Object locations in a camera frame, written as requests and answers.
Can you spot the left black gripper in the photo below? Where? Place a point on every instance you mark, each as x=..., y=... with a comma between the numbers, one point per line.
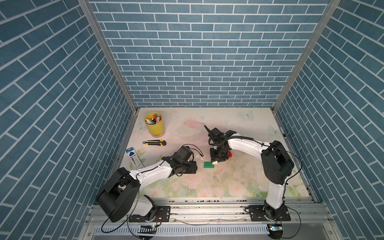
x=192, y=169

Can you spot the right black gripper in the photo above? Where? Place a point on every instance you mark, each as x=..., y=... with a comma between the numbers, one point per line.
x=213, y=158

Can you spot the green long lego brick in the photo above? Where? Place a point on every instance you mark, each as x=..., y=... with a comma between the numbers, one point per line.
x=209, y=165

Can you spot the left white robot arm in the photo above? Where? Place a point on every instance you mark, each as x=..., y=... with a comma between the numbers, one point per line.
x=120, y=196

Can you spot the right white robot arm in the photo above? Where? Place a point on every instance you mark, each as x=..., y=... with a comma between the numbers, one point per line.
x=276, y=161

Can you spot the yellow black utility knife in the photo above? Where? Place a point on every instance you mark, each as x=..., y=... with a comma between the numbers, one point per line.
x=155, y=143

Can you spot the floral table mat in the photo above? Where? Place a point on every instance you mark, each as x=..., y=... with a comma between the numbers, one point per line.
x=240, y=176

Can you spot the blue white small box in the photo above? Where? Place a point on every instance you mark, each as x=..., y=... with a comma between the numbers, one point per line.
x=134, y=159

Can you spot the yellow pen cup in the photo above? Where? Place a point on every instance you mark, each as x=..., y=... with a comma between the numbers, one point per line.
x=155, y=124

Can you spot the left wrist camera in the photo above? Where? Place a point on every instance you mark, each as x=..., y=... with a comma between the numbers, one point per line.
x=184, y=154

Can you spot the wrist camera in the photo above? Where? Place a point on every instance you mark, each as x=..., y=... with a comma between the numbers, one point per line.
x=217, y=136
x=184, y=154

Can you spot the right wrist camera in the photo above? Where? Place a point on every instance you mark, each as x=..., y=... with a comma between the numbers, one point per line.
x=217, y=136

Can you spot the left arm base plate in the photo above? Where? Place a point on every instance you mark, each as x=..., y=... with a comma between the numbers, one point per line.
x=157, y=214

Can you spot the aluminium mounting rail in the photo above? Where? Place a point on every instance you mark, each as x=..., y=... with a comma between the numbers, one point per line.
x=179, y=218

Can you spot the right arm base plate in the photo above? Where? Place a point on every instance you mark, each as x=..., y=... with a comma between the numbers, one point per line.
x=261, y=213

